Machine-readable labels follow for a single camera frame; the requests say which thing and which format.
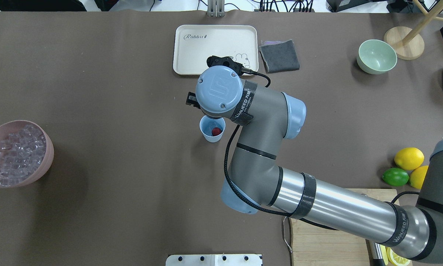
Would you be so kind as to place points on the grey folded cloth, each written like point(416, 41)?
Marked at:
point(279, 56)

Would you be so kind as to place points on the cream rabbit tray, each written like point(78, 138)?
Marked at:
point(195, 43)

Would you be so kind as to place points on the upper yellow lemon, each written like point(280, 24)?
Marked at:
point(417, 177)

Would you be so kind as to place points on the mint green bowl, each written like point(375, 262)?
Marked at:
point(376, 57)

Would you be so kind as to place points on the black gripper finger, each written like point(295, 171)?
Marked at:
point(191, 100)

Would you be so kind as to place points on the lower yellow lemon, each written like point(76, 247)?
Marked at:
point(409, 158)

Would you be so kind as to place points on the pile of ice cubes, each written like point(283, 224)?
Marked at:
point(16, 157)

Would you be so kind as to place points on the red strawberry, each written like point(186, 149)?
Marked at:
point(216, 131)

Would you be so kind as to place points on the light blue plastic cup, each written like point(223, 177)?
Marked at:
point(212, 128)

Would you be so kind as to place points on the wooden stand with round base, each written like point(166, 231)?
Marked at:
point(407, 43)

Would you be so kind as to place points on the upper lemon slice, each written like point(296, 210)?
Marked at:
point(395, 259)

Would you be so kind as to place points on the steel muddler black tip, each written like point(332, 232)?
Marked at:
point(376, 253)

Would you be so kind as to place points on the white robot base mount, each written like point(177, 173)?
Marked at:
point(215, 260)

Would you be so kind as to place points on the pink bowl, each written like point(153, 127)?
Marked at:
point(21, 155)

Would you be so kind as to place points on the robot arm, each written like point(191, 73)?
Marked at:
point(267, 117)

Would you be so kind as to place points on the yellow lemon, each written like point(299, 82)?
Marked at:
point(417, 177)
point(409, 158)

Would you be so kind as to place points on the wooden cutting board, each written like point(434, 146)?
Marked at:
point(310, 245)

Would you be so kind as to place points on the green lime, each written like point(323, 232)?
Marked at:
point(395, 177)

